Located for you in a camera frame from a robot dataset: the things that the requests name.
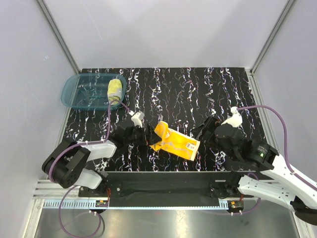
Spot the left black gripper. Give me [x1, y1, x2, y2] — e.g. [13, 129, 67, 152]
[124, 124, 161, 146]

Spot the grey orange towel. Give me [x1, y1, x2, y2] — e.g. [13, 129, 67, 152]
[150, 121, 200, 161]

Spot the grey yellow frog towel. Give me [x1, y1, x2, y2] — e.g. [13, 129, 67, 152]
[107, 78, 123, 106]

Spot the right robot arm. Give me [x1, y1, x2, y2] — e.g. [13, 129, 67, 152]
[193, 117, 317, 225]

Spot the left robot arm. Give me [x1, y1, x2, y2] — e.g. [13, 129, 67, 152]
[42, 124, 161, 196]

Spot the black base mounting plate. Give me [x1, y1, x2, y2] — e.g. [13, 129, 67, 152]
[79, 172, 242, 209]

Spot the blue transparent plastic container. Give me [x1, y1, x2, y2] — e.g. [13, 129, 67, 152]
[61, 73, 127, 111]

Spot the right orange connector box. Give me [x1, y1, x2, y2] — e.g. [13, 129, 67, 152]
[228, 200, 244, 211]

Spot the orange connector box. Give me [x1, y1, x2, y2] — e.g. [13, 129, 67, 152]
[228, 200, 244, 211]
[95, 200, 109, 208]

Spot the left orange connector box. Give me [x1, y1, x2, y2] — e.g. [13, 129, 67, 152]
[95, 200, 109, 208]

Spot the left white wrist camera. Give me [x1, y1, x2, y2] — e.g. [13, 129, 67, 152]
[128, 111, 144, 127]

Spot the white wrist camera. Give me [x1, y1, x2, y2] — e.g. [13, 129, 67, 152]
[221, 107, 243, 128]
[128, 111, 144, 127]

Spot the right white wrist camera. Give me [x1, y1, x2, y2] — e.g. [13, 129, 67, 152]
[221, 107, 243, 128]

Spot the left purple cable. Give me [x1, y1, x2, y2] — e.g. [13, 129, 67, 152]
[48, 100, 134, 238]

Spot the purple cable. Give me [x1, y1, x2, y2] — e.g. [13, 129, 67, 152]
[231, 105, 317, 215]
[48, 100, 134, 238]

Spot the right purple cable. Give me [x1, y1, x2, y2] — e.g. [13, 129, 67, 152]
[231, 105, 317, 215]

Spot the aluminium frame rail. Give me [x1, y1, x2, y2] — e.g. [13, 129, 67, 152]
[33, 174, 299, 211]

